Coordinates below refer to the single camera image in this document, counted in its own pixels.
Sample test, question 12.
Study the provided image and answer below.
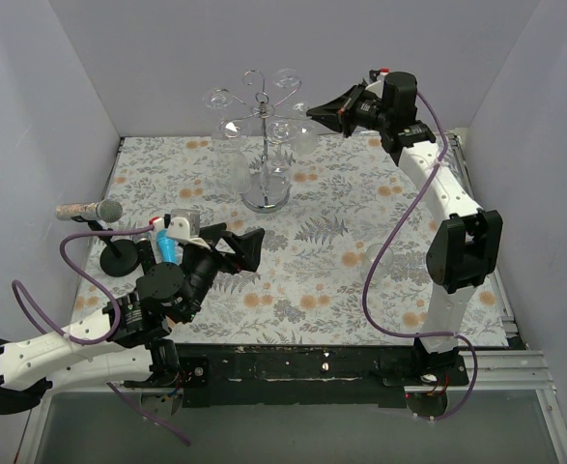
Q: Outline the ribbed short glass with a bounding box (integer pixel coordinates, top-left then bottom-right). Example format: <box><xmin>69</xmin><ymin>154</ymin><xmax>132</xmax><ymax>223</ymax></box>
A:
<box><xmin>290</xmin><ymin>101</ymin><xmax>318</xmax><ymax>155</ymax></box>

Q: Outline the clear wine glass back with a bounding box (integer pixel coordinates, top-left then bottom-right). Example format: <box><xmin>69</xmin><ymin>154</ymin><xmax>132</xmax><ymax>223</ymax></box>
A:
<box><xmin>272</xmin><ymin>68</ymin><xmax>302</xmax><ymax>114</ymax></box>

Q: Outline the chrome wine glass rack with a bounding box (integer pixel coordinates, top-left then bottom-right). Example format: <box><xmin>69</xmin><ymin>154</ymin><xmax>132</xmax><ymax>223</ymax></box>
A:
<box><xmin>214</xmin><ymin>70</ymin><xmax>296</xmax><ymax>214</ymax></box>

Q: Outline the ribbed stemmed wine glass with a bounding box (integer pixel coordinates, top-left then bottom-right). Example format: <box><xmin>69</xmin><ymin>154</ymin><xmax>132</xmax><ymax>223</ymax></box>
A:
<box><xmin>221</xmin><ymin>120</ymin><xmax>251</xmax><ymax>194</ymax></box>

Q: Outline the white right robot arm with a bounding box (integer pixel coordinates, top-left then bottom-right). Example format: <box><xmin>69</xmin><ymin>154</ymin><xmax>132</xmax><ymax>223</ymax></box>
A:
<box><xmin>306</xmin><ymin>70</ymin><xmax>503</xmax><ymax>385</ymax></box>

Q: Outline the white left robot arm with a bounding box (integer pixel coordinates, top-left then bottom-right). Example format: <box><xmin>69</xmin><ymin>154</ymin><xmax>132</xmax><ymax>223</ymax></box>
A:
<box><xmin>0</xmin><ymin>217</ymin><xmax>266</xmax><ymax>415</ymax></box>

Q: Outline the blue microphone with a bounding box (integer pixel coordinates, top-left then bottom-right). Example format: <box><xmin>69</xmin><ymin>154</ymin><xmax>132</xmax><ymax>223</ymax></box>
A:
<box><xmin>156</xmin><ymin>229</ymin><xmax>178</xmax><ymax>264</ymax></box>

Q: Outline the black microphone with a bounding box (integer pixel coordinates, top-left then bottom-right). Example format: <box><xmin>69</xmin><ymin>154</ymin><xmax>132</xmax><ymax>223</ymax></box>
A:
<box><xmin>133</xmin><ymin>234</ymin><xmax>156</xmax><ymax>274</ymax></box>

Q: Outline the floral table cloth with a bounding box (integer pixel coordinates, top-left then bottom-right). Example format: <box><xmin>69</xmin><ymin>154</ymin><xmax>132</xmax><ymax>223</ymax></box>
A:
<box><xmin>65</xmin><ymin>134</ymin><xmax>511</xmax><ymax>347</ymax></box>

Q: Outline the glitter silver microphone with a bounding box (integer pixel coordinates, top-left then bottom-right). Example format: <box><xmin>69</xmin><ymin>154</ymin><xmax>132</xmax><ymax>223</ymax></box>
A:
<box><xmin>55</xmin><ymin>199</ymin><xmax>124</xmax><ymax>222</ymax></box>

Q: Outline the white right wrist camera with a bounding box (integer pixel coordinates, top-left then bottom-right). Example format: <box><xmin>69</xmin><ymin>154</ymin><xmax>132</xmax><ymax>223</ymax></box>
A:
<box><xmin>365</xmin><ymin>68</ymin><xmax>390</xmax><ymax>98</ymax></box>

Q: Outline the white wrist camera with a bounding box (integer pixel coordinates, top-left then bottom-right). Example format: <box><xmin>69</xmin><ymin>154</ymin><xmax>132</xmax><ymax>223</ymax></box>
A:
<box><xmin>365</xmin><ymin>68</ymin><xmax>390</xmax><ymax>98</ymax></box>
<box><xmin>149</xmin><ymin>209</ymin><xmax>208</xmax><ymax>247</ymax></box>

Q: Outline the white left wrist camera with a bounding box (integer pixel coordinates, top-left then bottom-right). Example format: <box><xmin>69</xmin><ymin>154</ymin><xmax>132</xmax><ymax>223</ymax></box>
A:
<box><xmin>149</xmin><ymin>209</ymin><xmax>208</xmax><ymax>247</ymax></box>

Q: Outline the black base frame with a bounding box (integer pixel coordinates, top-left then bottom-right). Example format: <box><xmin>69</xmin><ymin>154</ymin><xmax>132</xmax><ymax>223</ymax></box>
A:
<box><xmin>60</xmin><ymin>337</ymin><xmax>470</xmax><ymax>410</ymax></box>

